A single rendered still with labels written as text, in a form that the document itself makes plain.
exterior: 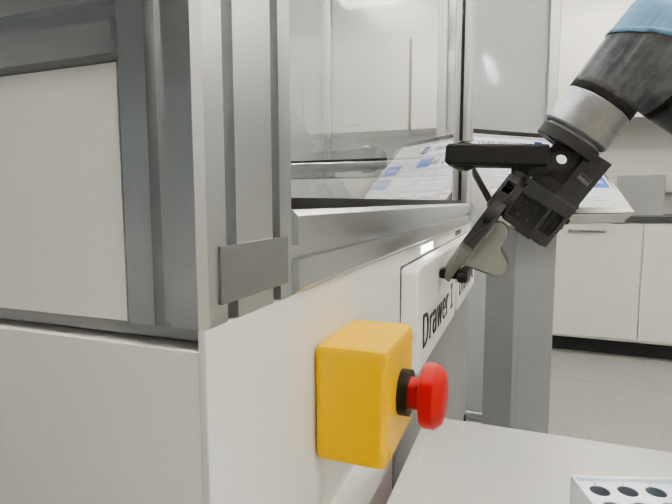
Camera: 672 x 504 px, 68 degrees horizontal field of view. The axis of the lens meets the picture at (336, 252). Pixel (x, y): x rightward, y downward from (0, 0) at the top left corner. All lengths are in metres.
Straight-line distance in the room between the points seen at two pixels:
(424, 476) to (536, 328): 1.14
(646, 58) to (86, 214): 0.54
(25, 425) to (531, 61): 2.21
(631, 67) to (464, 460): 0.42
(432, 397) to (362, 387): 0.04
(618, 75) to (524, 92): 1.70
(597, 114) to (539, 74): 1.72
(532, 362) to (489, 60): 1.31
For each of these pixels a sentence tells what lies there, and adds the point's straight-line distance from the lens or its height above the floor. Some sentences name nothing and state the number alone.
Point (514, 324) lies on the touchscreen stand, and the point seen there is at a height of 0.65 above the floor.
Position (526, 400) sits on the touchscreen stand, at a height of 0.41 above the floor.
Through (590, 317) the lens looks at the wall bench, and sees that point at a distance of 3.62.
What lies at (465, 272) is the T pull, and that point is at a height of 0.91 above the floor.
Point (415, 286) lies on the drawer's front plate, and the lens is 0.50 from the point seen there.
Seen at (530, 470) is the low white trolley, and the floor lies 0.76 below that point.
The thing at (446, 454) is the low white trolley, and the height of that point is 0.76.
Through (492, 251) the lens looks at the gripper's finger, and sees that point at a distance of 0.60.
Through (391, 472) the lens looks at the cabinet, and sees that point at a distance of 0.54.
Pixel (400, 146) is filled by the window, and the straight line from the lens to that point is 0.57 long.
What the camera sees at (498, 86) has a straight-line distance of 2.31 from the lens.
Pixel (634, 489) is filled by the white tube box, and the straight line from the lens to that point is 0.43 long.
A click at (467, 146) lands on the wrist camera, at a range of 0.60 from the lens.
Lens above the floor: 0.99
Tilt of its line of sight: 6 degrees down
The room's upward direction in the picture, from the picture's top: straight up
